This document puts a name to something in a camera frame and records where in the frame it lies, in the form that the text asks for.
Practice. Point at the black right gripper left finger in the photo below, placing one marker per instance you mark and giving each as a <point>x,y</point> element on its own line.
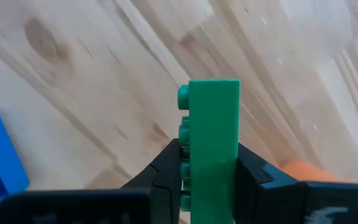
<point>104,205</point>

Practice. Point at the orange-red toy building block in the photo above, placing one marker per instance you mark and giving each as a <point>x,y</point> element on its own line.
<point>309,173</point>

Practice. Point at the green toy building block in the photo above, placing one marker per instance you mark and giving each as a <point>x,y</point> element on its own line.
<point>213,140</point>

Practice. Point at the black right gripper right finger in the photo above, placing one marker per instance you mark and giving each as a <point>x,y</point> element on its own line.
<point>291,202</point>

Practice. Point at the blue toy building block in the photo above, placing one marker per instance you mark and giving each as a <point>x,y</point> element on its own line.
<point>2,155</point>

